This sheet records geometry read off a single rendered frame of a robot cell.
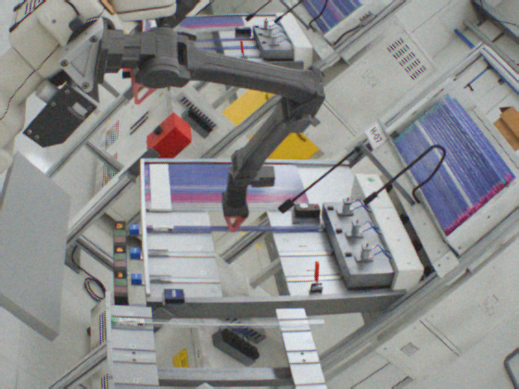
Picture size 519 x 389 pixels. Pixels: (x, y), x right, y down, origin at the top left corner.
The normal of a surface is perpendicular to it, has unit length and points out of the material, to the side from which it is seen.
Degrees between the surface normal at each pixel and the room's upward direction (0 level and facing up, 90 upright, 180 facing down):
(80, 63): 90
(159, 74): 113
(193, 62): 35
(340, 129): 90
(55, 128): 90
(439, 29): 90
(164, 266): 43
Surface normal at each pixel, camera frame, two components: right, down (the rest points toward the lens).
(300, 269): 0.11, -0.83
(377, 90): 0.15, 0.56
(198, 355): -0.65, -0.57
